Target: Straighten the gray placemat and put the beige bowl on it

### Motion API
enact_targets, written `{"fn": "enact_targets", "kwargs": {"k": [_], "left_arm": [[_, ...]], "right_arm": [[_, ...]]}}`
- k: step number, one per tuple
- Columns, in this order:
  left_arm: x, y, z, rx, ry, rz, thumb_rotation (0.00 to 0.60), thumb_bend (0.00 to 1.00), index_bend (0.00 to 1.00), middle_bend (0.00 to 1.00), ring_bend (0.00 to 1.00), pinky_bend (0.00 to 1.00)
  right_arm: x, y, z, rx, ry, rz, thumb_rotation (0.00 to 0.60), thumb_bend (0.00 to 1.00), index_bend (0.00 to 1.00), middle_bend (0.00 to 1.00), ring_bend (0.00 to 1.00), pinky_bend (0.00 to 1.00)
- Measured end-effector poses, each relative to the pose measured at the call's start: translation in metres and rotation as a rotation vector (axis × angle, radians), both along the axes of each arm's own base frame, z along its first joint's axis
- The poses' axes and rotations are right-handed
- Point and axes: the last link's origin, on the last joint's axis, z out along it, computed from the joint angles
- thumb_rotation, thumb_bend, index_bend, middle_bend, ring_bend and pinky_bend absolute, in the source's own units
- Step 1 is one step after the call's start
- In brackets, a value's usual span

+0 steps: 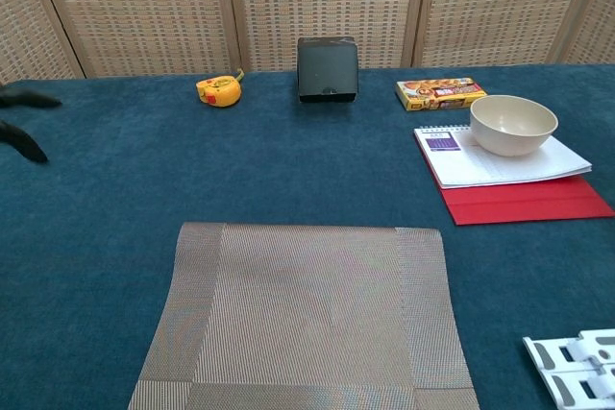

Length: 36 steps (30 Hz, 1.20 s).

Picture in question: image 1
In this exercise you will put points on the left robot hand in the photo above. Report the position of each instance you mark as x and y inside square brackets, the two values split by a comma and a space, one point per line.
[29, 146]

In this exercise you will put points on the grey-brown woven placemat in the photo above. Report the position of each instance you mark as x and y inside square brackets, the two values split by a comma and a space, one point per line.
[307, 314]

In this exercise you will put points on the cream white bowl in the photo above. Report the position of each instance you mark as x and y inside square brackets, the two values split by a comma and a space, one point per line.
[509, 138]

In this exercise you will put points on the red folder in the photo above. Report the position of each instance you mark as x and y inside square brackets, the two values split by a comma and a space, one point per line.
[528, 203]

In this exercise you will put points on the blue tablecloth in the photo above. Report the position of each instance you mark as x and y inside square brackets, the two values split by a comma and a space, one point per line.
[96, 218]

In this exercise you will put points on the yellow tape measure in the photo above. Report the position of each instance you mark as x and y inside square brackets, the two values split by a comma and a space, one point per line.
[218, 91]

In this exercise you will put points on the black cardboard box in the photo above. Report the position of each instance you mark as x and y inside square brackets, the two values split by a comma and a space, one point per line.
[327, 69]

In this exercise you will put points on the yellow curry food box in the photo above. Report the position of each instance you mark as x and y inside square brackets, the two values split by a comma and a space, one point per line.
[432, 93]

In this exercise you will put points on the white spiral notepad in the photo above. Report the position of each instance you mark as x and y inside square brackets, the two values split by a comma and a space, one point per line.
[528, 170]

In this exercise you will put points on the white folding laptop stand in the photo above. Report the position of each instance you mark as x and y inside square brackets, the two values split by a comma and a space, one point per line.
[596, 340]

